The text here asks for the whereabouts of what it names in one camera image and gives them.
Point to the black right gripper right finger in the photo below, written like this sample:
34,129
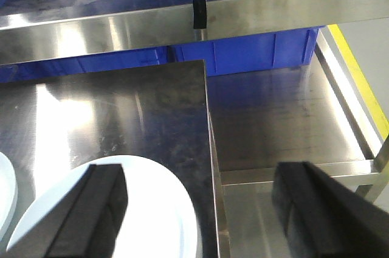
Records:
322,218

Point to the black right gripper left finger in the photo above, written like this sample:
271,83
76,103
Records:
84,223

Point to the light blue plate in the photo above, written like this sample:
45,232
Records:
8,191
160,219

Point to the steel lower side shelf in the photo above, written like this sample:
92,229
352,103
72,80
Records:
309,113

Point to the blue crate under shelf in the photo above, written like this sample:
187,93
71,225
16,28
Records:
283,49

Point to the stainless steel shelf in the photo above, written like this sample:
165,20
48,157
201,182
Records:
33,30

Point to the black tape strip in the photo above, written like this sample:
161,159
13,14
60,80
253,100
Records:
199,14

